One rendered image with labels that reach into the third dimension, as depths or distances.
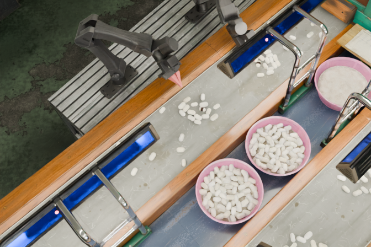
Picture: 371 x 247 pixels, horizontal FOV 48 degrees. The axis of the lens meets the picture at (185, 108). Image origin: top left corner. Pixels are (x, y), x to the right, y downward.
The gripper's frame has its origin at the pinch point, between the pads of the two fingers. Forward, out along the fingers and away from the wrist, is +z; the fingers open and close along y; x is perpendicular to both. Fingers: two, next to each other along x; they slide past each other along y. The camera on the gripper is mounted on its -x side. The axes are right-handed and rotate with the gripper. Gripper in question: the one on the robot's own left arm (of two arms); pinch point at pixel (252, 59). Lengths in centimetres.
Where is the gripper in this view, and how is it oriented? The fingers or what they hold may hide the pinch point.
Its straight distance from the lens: 199.3
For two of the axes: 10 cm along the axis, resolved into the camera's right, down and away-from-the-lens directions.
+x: -3.9, -0.6, 9.2
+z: 5.5, 7.8, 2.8
